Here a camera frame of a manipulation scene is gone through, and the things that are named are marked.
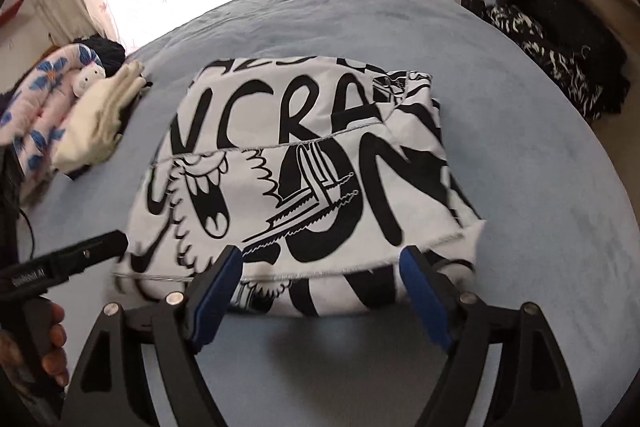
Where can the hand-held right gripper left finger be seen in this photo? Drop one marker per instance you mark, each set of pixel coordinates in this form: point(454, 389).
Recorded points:
point(217, 292)

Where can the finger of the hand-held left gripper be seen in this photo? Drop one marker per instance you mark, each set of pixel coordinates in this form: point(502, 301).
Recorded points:
point(100, 247)

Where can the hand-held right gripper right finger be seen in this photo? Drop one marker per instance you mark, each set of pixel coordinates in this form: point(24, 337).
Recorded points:
point(425, 302)

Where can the white black printed jacket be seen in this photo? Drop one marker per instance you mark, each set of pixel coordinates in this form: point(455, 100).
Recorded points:
point(300, 107)

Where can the black clothes pile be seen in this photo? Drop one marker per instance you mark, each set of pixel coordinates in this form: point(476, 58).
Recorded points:
point(550, 12)

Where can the person's left hand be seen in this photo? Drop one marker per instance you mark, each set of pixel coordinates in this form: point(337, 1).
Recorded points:
point(57, 327)

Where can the cream folded cloth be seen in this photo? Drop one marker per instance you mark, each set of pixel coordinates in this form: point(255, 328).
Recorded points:
point(95, 127)

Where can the pink blue floral quilt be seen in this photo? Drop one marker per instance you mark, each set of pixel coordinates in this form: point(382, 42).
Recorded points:
point(40, 117)

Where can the blue-grey bed sheet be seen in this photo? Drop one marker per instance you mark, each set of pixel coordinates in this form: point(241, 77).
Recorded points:
point(525, 182)

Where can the pink plush toy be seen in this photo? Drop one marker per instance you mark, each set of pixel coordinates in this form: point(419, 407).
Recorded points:
point(87, 77)

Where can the black knitted cloth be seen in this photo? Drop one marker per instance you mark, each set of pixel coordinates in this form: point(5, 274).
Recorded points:
point(107, 52)

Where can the black white patterned garment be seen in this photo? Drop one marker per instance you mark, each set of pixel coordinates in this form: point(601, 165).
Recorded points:
point(550, 62)

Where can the red wall sticker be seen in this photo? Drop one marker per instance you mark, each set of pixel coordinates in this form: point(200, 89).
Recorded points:
point(10, 12)

